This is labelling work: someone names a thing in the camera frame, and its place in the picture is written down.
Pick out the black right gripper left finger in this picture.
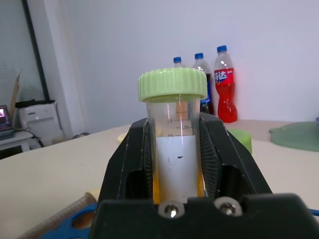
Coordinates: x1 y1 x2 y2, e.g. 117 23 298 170
98 118 160 201

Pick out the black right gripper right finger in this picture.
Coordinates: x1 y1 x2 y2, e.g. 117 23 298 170
197 112 274 200

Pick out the green-capped labelled test tube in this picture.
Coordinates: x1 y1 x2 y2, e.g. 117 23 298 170
138 67 208 204

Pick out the yellow test tube cap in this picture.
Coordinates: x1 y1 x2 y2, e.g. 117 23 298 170
116 132 129 144

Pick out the green test tube cap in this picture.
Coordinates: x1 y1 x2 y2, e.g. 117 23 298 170
228 128 253 154

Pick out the blue test tube rack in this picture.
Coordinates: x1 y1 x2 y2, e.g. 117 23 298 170
41 202 99 239

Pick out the red soda bottle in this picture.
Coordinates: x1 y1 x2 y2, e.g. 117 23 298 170
213 45 238 124

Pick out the dark cola bottle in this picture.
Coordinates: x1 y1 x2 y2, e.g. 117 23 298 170
191 52 215 116

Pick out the pale green tray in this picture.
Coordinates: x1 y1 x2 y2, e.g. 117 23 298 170
268 121 319 153

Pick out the white printer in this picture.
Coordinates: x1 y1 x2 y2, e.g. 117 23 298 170
18 101 65 148

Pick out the clear blue-capped bottle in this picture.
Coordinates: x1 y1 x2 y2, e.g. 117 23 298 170
172 56 190 69

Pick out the white side desk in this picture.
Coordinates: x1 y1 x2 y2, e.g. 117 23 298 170
0 129 45 160

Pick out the laptop screen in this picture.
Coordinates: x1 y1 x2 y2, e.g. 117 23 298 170
0 104 15 140

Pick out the tan cardboard strip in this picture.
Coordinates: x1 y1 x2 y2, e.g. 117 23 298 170
9 71 22 112

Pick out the black cable bundle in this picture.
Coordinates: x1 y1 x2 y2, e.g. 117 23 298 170
71 131 91 139

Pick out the dark window frame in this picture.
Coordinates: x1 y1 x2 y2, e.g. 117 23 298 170
20 0 50 101

